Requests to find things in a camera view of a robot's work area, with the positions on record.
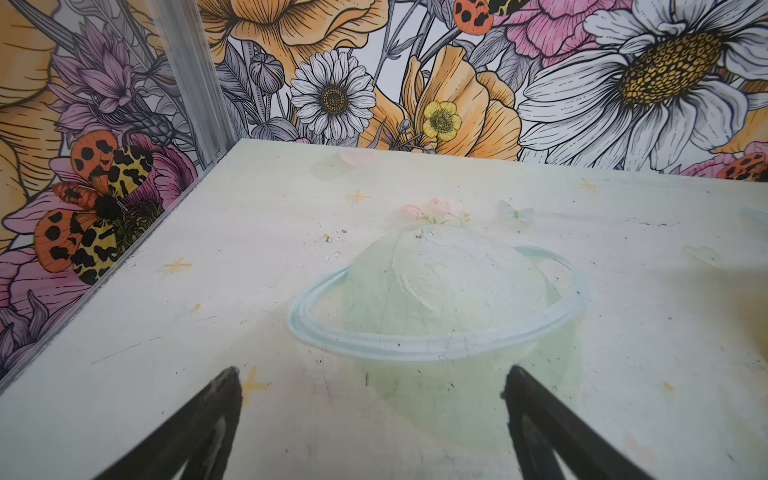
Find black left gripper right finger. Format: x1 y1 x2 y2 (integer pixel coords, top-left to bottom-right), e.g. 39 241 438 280
501 365 650 479

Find aluminium corner post left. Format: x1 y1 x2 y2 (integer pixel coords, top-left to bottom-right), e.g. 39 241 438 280
148 0 239 170

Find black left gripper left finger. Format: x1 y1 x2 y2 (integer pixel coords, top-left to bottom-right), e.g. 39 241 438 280
97 366 243 479

